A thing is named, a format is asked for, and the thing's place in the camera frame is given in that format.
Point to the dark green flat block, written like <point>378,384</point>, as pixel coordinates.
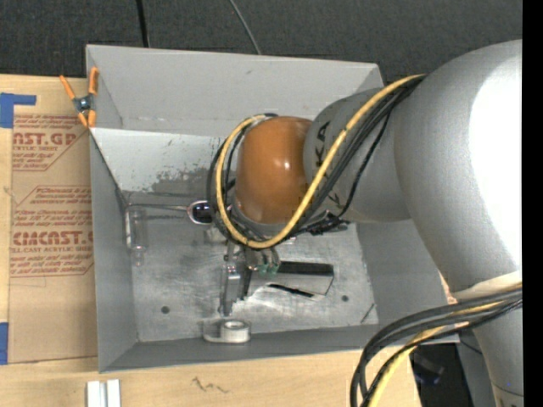
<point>305,268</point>

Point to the white tape roll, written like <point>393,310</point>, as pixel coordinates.
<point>231,331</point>

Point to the black cylinder on white bracket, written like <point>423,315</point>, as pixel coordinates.
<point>324,226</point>

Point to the dark sunglasses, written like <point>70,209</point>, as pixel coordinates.
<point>203,213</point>

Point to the grey metal bin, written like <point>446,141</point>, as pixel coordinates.
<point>178,282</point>

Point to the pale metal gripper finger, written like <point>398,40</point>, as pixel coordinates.
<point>229,291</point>
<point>245,284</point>

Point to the brown cardboard board, red print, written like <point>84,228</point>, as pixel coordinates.
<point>46,303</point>

